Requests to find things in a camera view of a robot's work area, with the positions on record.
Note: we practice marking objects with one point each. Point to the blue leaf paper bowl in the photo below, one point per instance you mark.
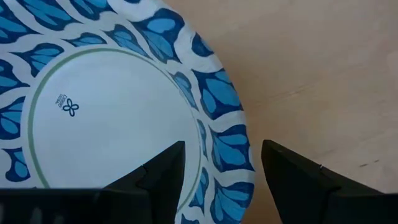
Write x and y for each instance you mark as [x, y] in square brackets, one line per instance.
[109, 124]

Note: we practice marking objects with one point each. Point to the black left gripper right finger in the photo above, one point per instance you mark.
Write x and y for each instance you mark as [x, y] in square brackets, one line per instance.
[304, 193]

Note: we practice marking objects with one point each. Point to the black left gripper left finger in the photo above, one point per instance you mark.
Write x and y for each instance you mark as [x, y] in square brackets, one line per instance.
[155, 193]

